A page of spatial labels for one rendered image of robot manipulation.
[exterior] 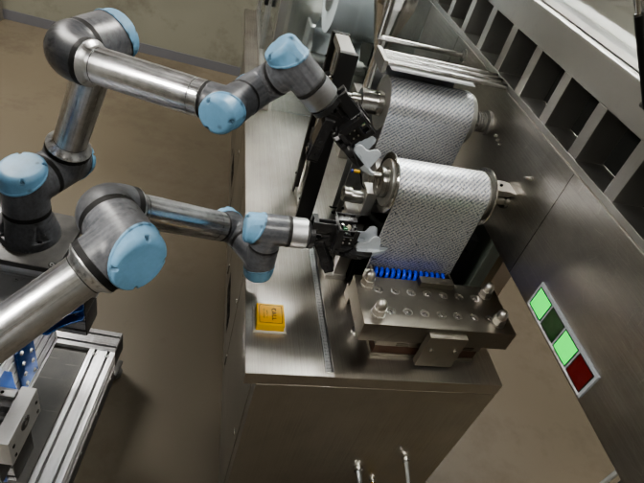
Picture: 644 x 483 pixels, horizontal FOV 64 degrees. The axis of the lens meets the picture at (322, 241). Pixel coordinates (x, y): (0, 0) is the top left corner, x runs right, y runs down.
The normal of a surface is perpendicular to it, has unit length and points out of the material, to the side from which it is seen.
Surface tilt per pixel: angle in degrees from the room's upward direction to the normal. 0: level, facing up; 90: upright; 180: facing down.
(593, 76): 90
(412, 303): 0
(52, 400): 0
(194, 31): 90
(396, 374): 0
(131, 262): 86
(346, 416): 90
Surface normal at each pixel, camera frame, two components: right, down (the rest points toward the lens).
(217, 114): -0.35, 0.54
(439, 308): 0.24, -0.74
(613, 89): -0.96, -0.11
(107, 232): -0.17, -0.44
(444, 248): 0.11, 0.66
